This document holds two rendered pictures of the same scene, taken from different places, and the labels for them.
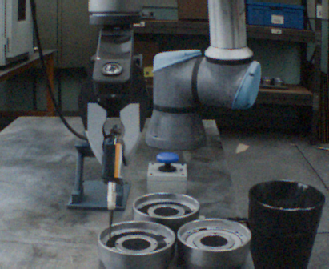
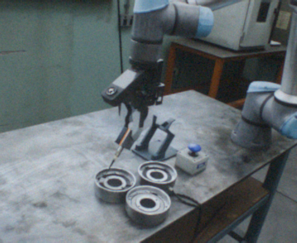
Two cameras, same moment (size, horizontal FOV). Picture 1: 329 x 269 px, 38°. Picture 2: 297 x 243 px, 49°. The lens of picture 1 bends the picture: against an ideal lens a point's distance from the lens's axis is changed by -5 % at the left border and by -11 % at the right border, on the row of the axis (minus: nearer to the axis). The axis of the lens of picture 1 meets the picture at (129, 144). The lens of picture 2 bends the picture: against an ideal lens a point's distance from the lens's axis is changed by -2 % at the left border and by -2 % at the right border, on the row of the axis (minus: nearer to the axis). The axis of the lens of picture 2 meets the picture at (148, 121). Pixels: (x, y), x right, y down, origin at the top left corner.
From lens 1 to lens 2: 0.52 m
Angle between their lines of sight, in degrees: 35
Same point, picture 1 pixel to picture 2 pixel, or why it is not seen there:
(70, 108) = not seen: outside the picture
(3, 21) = (244, 19)
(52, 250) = (91, 166)
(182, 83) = (255, 106)
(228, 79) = (279, 114)
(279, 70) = not seen: outside the picture
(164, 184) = (183, 161)
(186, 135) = (249, 140)
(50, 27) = not seen: outside the picture
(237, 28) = not seen: outside the picture
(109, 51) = (121, 80)
